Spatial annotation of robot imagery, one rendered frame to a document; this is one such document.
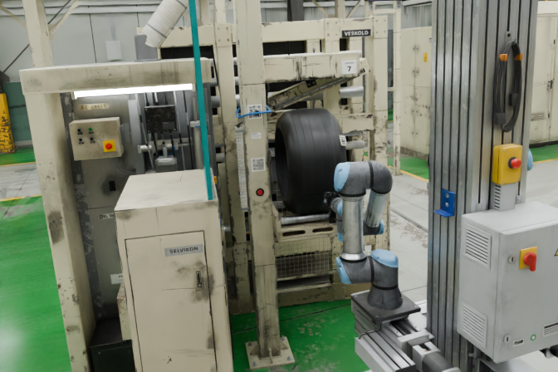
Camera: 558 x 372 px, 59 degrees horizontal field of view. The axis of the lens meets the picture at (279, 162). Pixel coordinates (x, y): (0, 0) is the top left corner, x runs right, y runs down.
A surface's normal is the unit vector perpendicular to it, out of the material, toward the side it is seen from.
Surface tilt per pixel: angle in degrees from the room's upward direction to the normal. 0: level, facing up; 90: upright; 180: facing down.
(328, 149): 68
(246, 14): 90
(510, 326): 92
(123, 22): 90
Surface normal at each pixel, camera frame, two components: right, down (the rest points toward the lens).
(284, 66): 0.18, 0.22
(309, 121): 0.05, -0.71
